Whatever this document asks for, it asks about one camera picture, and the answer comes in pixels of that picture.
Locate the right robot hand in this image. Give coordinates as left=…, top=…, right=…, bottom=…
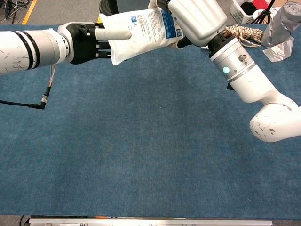
left=148, top=0, right=228, bottom=50

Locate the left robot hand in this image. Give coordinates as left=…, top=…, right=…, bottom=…
left=57, top=21, right=132, bottom=65

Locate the white pouch with blue label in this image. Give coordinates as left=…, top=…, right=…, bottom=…
left=98, top=8, right=188, bottom=66

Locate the white plastic laundry basket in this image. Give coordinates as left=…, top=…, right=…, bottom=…
left=230, top=0, right=280, bottom=25

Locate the person in black clothing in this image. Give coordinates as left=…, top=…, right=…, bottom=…
left=98, top=0, right=118, bottom=17

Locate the black cloth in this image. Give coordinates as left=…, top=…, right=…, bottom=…
left=241, top=1, right=258, bottom=16

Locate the red cloth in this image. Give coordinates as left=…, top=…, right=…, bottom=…
left=253, top=0, right=273, bottom=10

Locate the black tripod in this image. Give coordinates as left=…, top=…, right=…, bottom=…
left=251, top=0, right=277, bottom=24

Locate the grey plastic bag roll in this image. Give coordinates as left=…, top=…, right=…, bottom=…
left=261, top=1, right=301, bottom=63

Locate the blue felt table mat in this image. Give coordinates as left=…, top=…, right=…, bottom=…
left=0, top=24, right=301, bottom=216

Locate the braided beige rope coil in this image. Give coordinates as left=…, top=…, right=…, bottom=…
left=223, top=24, right=265, bottom=48

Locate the black cable with angled connector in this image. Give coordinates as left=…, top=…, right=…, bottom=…
left=0, top=65, right=57, bottom=110

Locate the bundle of black floor cables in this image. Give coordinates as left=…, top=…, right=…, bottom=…
left=0, top=0, right=30, bottom=24

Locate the aluminium profile rail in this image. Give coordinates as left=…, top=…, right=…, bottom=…
left=28, top=218, right=273, bottom=226

